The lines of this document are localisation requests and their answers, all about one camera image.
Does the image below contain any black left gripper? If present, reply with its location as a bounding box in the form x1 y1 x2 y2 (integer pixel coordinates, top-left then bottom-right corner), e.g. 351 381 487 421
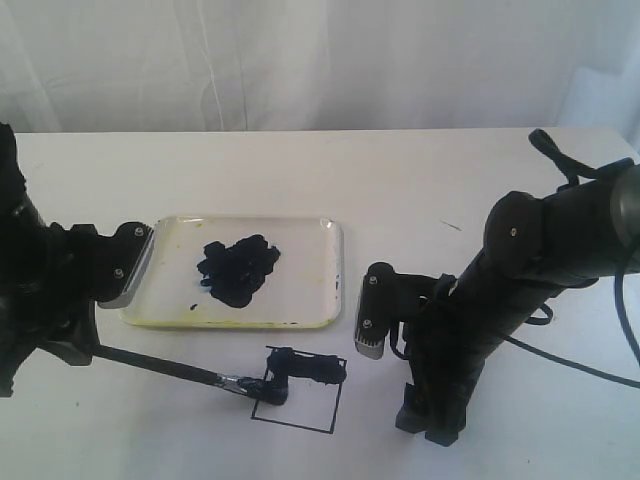
1 222 113 398

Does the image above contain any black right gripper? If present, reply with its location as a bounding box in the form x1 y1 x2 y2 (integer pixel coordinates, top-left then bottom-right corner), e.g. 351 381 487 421
395 272 500 446

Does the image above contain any thin black paintbrush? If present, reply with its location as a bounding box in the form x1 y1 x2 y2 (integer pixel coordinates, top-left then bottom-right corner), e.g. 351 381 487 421
93 345 288 406

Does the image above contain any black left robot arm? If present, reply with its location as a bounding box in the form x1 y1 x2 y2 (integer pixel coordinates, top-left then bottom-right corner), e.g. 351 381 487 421
1 124 146 398

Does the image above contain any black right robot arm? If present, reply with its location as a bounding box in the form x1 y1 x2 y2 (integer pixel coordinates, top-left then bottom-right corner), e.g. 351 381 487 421
395 165 639 446

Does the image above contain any dark blue paint blob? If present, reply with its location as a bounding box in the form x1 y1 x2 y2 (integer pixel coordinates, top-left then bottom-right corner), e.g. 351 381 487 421
196 234 281 309

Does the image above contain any white paint tray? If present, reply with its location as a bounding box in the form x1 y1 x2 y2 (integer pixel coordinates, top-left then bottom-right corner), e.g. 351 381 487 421
121 215 343 330

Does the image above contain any white backdrop curtain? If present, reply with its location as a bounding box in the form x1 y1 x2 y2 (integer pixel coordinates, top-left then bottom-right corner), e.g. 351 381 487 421
1 1 639 136

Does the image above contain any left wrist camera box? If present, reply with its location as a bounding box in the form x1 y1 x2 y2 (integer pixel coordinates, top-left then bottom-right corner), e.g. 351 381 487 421
94 222 154 309

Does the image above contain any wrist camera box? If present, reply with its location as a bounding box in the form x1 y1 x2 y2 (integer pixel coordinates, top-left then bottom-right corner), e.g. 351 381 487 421
354 262 399 360
94 222 154 309

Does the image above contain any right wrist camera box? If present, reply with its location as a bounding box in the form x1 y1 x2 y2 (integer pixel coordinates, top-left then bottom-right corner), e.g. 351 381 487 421
354 262 399 360

